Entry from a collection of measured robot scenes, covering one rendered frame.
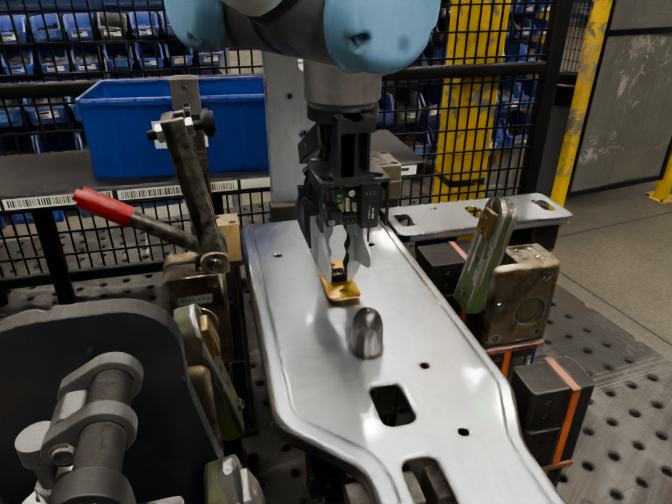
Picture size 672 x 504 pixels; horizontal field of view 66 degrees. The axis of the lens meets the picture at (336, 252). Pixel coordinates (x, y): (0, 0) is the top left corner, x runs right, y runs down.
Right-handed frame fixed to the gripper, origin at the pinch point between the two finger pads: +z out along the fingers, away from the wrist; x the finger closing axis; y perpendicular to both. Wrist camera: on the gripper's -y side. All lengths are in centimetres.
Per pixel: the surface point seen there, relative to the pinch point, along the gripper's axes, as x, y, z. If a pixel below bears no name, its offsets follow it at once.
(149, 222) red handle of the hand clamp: -20.1, 0.5, -8.6
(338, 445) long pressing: -5.9, 23.9, 2.0
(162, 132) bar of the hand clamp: -17.3, 1.6, -18.1
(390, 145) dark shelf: 21.6, -42.8, -0.9
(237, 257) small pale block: -11.4, -6.4, 0.4
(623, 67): 208, -195, 14
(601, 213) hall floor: 218, -194, 101
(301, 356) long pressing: -6.7, 12.1, 2.3
